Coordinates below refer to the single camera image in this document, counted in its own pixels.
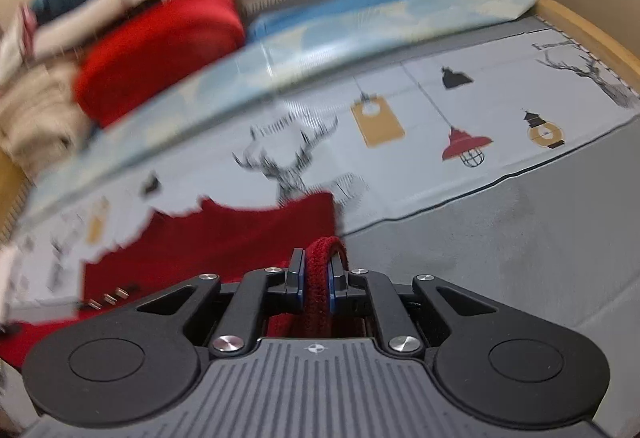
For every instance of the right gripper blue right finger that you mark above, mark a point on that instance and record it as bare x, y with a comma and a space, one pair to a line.
337, 282

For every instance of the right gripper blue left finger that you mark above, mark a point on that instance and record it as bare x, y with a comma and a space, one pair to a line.
295, 281

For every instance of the dark red knit sweater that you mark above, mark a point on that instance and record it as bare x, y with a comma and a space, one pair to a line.
212, 239

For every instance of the light blue patterned blanket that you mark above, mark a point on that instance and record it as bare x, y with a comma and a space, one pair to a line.
265, 67

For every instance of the folded bright red blanket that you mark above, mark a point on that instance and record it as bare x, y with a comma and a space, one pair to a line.
152, 51

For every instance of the folded cream quilt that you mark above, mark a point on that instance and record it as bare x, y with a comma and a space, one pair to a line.
41, 122

